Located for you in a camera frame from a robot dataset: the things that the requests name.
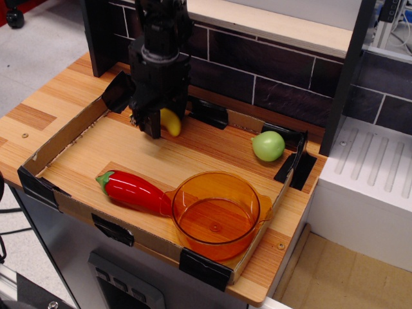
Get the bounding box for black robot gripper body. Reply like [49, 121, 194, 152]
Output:
[129, 38, 191, 115]

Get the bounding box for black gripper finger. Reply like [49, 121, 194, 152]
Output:
[138, 111, 161, 139]
[167, 91, 188, 120]

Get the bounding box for yellow plastic banana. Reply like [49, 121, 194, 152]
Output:
[130, 108, 182, 137]

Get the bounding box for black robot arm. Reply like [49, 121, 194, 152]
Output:
[129, 1, 193, 138]

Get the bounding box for cardboard fence with black tape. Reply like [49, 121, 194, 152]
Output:
[18, 72, 311, 290]

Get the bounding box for orange transparent plastic pot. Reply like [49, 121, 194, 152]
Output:
[160, 171, 272, 261]

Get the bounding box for red plastic chili pepper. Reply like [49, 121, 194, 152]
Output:
[95, 170, 172, 217]

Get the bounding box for green plastic apple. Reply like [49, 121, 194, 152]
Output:
[251, 131, 286, 162]

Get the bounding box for grey toy oven front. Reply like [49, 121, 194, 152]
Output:
[88, 252, 166, 309]

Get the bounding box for white toy sink drainboard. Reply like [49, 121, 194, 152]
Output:
[308, 117, 411, 271]

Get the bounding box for dark wooden post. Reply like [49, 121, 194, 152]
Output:
[80, 0, 124, 77]

